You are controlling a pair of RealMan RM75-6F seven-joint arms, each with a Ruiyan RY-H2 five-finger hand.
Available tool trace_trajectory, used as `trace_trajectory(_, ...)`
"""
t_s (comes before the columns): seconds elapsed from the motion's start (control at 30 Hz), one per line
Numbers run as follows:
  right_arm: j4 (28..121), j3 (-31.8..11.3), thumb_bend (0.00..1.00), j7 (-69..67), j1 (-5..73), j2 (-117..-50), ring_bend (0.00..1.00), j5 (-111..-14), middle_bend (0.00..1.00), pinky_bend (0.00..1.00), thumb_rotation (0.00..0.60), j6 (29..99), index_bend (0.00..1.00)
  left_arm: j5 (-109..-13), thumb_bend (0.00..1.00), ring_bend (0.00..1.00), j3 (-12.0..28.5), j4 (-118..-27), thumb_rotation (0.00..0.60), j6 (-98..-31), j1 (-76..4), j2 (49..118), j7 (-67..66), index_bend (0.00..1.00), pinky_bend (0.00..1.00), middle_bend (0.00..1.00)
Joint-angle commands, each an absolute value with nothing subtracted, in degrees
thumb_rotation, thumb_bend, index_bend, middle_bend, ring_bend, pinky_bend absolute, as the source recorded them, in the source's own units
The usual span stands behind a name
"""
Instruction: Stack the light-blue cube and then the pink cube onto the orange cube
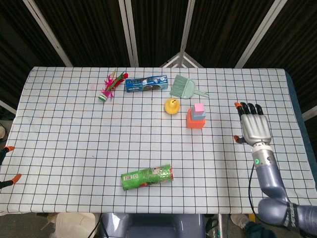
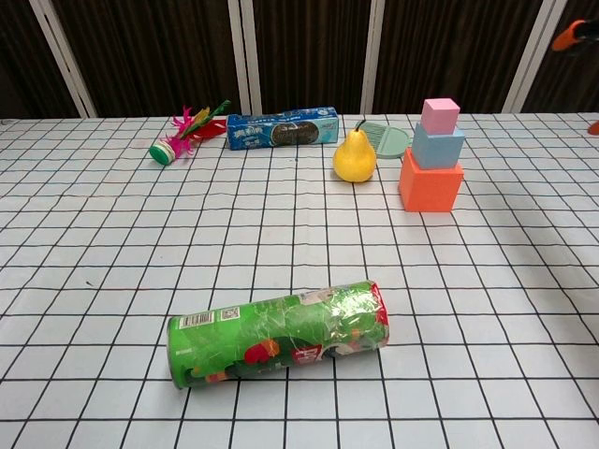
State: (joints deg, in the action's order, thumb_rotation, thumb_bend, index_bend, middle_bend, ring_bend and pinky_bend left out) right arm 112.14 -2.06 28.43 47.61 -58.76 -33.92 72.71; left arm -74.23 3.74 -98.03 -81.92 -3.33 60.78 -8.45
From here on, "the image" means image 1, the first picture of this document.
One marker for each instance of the pink feather shuttlecock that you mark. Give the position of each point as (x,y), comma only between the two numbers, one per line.
(110,85)

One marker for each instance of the large orange foam block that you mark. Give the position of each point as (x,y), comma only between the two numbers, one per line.
(195,124)

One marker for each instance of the grey-blue robot torso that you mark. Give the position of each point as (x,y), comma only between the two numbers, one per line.
(153,226)

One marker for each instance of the small pink foam block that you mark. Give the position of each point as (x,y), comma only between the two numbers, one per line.
(198,107)

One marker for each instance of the dark folding screen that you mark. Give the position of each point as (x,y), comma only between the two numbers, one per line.
(158,29)

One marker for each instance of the yellow toy pear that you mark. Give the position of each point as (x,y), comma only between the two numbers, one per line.
(172,107)

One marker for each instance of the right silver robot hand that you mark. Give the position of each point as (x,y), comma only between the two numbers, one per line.
(255,127)

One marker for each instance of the dark blue trouser leg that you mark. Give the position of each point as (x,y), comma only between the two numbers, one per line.
(257,230)

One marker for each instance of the mint green hand brush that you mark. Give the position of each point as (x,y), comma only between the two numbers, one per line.
(183,88)

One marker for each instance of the blue foam block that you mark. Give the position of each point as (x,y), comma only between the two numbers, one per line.
(198,116)

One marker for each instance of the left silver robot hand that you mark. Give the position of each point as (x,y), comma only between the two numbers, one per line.
(15,179)

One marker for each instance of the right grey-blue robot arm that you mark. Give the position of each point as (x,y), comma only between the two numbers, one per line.
(280,198)

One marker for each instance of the white shoe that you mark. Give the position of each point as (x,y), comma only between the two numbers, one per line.
(239,220)

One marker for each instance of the white checkered tablecloth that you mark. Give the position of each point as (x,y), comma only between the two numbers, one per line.
(74,148)

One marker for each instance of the blue cookie box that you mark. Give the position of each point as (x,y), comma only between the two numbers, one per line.
(146,84)

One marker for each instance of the green chips can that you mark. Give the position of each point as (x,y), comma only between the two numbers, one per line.
(146,177)

